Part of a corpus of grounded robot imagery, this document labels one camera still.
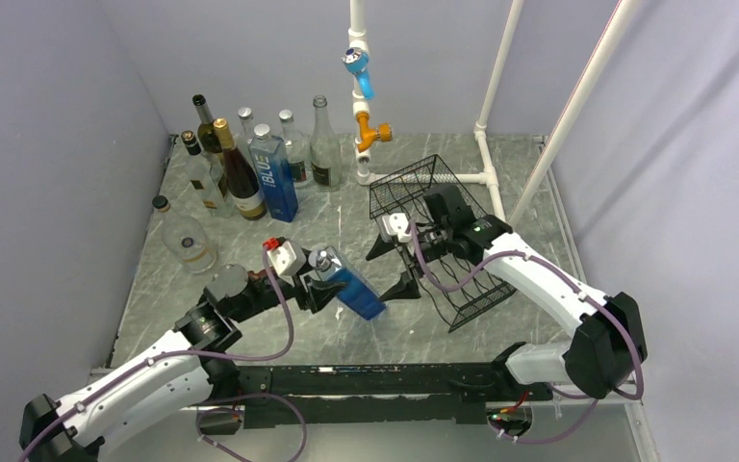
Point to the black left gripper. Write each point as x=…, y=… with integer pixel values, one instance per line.
x=318, y=293

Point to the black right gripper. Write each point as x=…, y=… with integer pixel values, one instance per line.
x=406, y=288

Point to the clear blue bottle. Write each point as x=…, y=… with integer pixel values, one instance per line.
x=269, y=155
x=330, y=265

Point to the brown gold-capped wine bottle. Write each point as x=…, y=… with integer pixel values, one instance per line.
x=241, y=177

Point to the tall clear open-neck bottle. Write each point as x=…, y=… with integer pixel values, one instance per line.
x=326, y=154

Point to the clear black-capped bottle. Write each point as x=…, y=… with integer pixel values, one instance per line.
x=206, y=176

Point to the dark green wine bottle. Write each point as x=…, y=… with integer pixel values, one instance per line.
x=205, y=130

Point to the clear bottle dark label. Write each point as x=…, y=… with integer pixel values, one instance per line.
x=246, y=118

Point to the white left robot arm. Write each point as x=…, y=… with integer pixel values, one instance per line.
x=188, y=365

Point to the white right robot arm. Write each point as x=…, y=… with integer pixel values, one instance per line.
x=606, y=346

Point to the round clear flask bottle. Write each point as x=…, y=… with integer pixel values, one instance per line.
x=185, y=238

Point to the orange pipe valve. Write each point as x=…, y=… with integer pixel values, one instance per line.
x=367, y=135

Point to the white diagonal pole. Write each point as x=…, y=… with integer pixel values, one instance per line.
x=608, y=41

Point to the black wire wine rack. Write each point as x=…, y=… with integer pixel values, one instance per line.
x=457, y=293

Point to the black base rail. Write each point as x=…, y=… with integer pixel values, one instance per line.
x=465, y=393

